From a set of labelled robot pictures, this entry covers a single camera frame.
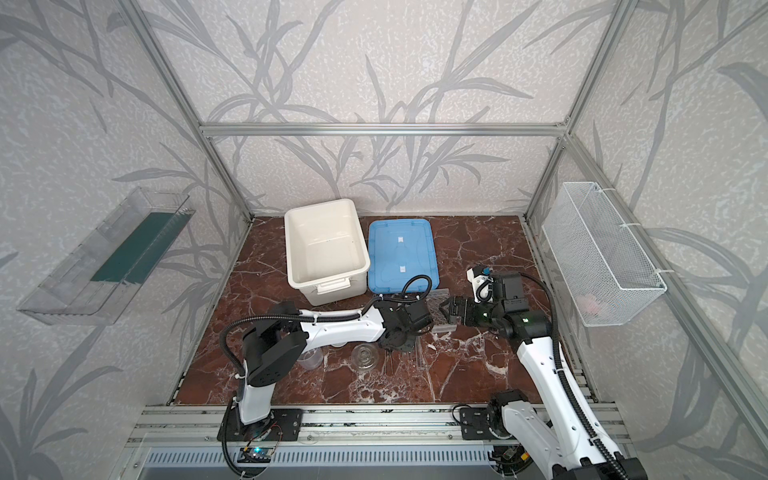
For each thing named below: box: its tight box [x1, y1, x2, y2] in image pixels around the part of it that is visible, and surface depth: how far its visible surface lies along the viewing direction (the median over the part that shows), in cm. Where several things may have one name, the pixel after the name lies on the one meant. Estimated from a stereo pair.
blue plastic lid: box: [367, 219, 440, 295], surface depth 112 cm
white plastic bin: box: [284, 199, 371, 306], surface depth 106 cm
